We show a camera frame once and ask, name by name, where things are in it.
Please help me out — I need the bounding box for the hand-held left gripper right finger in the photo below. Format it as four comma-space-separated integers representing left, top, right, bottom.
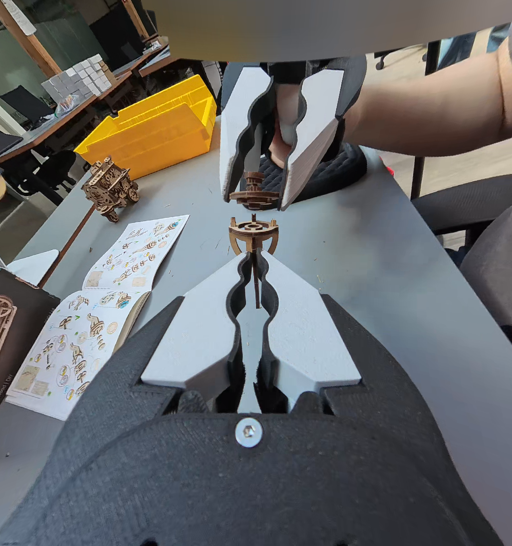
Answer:
258, 250, 363, 413

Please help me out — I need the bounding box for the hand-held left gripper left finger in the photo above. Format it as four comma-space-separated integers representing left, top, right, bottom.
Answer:
141, 252, 245, 413

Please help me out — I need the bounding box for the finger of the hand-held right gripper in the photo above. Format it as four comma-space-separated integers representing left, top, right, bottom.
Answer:
219, 66, 276, 202
278, 67, 345, 212

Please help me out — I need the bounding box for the wooden gear stack part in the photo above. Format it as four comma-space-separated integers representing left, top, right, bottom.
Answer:
230, 171, 281, 212

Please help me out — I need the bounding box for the wooden ring stand part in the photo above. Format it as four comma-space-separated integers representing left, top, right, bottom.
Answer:
228, 214, 279, 310

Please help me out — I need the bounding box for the person's right forearm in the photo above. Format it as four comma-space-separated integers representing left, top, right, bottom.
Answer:
343, 36, 512, 156

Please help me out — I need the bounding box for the assembled wooden model vehicle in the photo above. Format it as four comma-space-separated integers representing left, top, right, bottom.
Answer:
81, 157, 140, 222

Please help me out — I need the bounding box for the black model kit box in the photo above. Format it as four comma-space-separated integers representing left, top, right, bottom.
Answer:
0, 256, 61, 431

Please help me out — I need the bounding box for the person's right hand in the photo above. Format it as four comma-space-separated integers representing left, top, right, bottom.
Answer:
268, 128, 297, 169

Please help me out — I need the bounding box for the yellow storage bin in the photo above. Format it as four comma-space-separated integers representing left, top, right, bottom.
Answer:
111, 75, 217, 129
74, 97, 212, 180

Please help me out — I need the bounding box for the black quilted wrist rest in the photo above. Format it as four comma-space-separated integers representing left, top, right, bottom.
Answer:
256, 143, 368, 203

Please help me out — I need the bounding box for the open instruction booklet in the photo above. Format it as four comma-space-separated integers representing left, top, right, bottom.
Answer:
5, 214, 190, 421

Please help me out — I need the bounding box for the black office chair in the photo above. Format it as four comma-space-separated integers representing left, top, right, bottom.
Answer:
9, 149, 77, 205
410, 173, 512, 257

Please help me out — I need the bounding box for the stack of small white boxes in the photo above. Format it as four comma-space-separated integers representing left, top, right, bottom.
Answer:
40, 53, 116, 100

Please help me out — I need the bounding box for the white paper sheet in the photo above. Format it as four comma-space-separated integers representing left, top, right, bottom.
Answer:
8, 249, 59, 287

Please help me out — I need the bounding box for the wooden workbench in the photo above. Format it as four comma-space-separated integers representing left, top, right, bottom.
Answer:
0, 70, 133, 167

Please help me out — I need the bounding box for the clear plastic bag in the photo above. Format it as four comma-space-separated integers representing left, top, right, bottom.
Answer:
53, 94, 79, 118

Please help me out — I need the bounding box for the black monitor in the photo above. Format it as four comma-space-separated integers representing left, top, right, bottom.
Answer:
0, 84, 54, 124

